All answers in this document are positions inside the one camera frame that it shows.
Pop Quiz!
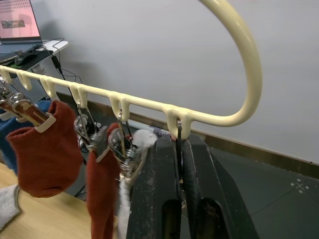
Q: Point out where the black mouse pad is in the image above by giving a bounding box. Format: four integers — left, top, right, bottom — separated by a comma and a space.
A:
14, 49, 54, 68

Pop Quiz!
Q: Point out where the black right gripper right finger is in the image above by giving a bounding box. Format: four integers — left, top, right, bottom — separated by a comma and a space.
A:
182, 136, 260, 239

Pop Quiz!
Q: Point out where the white side desk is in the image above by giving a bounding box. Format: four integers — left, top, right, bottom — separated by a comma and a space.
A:
0, 39, 69, 75

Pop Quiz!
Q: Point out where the metal hanger clip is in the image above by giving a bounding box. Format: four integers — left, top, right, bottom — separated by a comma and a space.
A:
108, 112, 147, 176
175, 119, 186, 208
73, 101, 108, 160

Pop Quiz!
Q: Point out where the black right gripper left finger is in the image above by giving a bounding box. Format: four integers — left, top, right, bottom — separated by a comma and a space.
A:
126, 135, 181, 239

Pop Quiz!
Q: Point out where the open laptop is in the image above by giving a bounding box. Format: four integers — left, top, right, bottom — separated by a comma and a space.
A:
0, 0, 44, 63

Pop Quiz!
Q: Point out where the grey perforated desk panel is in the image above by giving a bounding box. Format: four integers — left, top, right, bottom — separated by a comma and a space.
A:
9, 71, 48, 101

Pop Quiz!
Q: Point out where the blue cloth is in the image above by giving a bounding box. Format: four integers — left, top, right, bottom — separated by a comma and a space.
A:
0, 99, 53, 173

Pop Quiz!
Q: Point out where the grey knit sock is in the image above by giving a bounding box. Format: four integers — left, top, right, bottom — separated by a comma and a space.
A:
0, 185, 22, 231

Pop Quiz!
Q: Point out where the white fuzzy sock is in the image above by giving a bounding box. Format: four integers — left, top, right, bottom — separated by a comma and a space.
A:
116, 128, 158, 239

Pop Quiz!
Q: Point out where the red ankle sock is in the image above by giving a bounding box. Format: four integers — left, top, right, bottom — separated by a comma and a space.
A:
6, 99, 84, 199
85, 122, 122, 239

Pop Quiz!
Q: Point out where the black computer mouse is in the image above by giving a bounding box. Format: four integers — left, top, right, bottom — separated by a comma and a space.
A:
14, 53, 36, 66

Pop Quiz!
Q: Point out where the cream clip hanger frame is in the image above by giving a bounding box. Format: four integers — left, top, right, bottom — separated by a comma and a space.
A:
0, 0, 264, 140

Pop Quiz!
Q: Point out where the black power cable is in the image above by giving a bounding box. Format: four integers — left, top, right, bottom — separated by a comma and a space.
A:
50, 37, 83, 86

